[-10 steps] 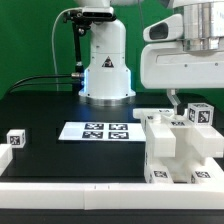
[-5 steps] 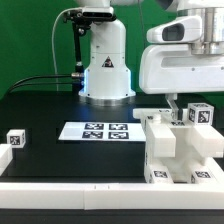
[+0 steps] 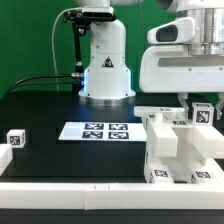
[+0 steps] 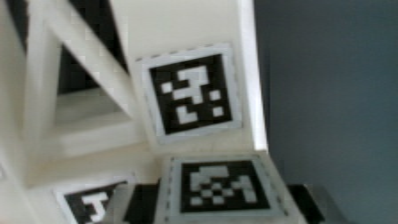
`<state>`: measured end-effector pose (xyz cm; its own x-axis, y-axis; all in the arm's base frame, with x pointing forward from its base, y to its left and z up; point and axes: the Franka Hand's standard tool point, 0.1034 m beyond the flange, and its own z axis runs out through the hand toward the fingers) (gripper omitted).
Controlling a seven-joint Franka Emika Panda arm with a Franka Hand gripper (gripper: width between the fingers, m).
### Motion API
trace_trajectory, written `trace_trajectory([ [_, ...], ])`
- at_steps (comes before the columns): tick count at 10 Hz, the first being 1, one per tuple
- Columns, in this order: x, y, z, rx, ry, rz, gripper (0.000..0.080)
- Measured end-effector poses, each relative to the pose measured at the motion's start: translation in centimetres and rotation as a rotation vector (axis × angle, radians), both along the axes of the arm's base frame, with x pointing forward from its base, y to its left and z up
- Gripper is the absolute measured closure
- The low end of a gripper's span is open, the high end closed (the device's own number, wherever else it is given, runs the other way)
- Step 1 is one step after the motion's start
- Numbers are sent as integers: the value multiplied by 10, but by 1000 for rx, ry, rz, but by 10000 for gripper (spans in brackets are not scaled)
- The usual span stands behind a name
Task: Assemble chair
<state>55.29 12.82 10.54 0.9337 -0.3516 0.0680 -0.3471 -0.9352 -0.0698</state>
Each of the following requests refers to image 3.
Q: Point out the white chair seat with pegs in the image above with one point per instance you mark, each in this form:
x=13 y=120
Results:
x=178 y=166

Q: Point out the white right border rail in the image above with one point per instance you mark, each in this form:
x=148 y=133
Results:
x=216 y=170

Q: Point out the white marker sheet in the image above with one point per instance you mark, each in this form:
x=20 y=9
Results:
x=99 y=131

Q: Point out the white border rail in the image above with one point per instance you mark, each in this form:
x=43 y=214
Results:
x=216 y=170
x=110 y=196
x=5 y=156

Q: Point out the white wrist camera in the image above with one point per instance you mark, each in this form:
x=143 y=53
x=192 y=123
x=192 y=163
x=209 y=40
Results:
x=180 y=31

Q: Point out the white chair back frame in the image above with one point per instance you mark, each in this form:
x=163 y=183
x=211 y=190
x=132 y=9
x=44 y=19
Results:
x=169 y=133

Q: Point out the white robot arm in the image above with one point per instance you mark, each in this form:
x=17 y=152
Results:
x=108 y=79

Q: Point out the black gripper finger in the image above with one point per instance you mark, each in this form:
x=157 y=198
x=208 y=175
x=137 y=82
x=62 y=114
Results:
x=182 y=97
x=219 y=106

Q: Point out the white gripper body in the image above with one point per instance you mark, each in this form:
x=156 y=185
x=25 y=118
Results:
x=170 y=69

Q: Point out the black camera on stand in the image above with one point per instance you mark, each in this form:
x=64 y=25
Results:
x=81 y=19

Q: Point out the white tagged cube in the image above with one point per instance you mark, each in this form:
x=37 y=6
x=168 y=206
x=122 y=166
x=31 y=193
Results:
x=16 y=137
x=203 y=113

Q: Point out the white left border rail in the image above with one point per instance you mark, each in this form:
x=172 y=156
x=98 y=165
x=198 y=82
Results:
x=5 y=156

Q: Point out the white front border rail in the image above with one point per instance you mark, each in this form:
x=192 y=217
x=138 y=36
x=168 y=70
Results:
x=110 y=196

